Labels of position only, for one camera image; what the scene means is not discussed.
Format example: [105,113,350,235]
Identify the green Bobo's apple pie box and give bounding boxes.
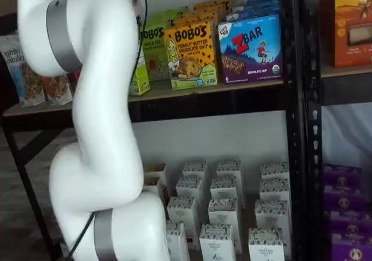
[127,47,151,96]
[152,6,190,26]
[141,19,173,82]

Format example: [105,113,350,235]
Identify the yellow Bobo's peanut butter box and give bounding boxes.
[174,10,219,29]
[163,20,219,91]
[183,4,226,19]
[194,0,234,14]

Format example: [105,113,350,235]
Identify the wooden shelf board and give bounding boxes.
[2,79,285,118]
[320,56,372,79]

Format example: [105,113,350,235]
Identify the yellow purely elizabeth box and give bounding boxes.
[141,176,171,208]
[144,163,169,183]

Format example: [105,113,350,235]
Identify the white organic pantry box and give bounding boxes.
[254,199,292,233]
[167,196,199,238]
[210,176,244,201]
[182,161,209,184]
[199,223,237,261]
[165,220,191,261]
[260,162,291,183]
[248,227,288,261]
[216,160,244,181]
[208,198,243,255]
[258,178,291,203]
[175,176,204,201]

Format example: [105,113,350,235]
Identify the orange snack box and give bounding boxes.
[321,0,372,69]

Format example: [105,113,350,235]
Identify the purple snack box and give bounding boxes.
[323,163,363,188]
[327,210,372,238]
[331,233,372,261]
[323,184,367,212]

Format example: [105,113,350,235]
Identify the red label granola bag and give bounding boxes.
[68,70,81,92]

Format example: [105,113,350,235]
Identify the orange label granola bag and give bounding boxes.
[40,73,74,107]

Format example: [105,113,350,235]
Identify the blue label granola bag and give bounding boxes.
[0,35,47,108]

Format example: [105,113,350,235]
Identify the black metal shelving rack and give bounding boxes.
[303,0,372,261]
[1,0,307,261]

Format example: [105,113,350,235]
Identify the white plastic sheet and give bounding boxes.
[321,103,372,169]

